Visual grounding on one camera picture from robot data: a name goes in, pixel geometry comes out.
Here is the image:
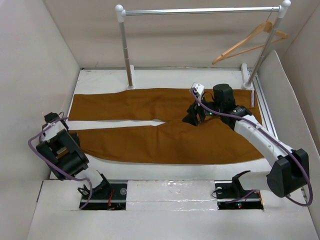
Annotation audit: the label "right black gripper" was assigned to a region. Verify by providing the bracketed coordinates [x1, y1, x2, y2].
[181, 94, 223, 126]

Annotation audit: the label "brown trousers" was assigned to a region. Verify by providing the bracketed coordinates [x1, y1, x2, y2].
[68, 88, 262, 165]

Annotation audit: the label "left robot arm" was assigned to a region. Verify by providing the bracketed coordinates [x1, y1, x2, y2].
[35, 117, 113, 200]

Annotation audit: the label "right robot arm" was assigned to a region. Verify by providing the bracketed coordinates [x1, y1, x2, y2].
[183, 83, 312, 198]

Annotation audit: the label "wooden clothes hanger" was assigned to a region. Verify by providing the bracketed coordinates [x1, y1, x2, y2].
[212, 19, 275, 65]

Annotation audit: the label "white and silver clothes rack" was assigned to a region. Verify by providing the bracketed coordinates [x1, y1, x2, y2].
[112, 0, 292, 90]

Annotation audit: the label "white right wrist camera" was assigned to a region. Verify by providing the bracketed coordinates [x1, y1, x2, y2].
[189, 82, 205, 100]

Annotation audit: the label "aluminium side rail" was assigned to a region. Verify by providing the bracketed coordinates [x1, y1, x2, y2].
[253, 74, 276, 136]

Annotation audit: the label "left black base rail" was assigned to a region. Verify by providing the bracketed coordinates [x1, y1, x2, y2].
[77, 180, 128, 211]

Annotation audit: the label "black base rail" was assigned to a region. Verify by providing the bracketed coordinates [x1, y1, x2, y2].
[77, 180, 128, 211]
[211, 180, 264, 210]

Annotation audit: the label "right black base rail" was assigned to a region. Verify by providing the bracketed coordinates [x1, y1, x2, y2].
[211, 180, 264, 210]

